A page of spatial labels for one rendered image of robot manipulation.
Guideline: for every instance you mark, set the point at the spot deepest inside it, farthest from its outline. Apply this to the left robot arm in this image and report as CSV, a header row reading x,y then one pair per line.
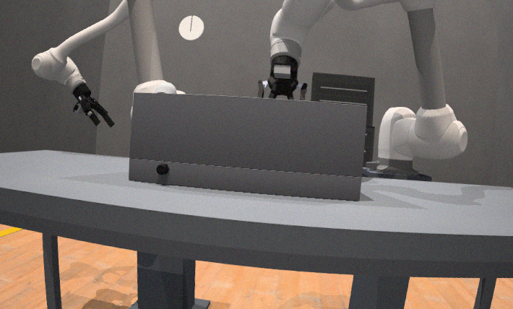
x,y
434,133

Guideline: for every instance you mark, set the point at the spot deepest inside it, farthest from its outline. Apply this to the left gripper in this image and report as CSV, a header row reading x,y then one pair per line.
x,y
280,86

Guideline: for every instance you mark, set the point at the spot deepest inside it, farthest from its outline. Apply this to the dark grey console housing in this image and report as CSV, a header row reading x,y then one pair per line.
x,y
248,144

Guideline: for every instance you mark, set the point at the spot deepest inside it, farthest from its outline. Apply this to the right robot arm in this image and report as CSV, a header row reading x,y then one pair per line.
x,y
55,64

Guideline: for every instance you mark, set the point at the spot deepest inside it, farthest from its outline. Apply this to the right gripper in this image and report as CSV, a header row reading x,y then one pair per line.
x,y
82,92

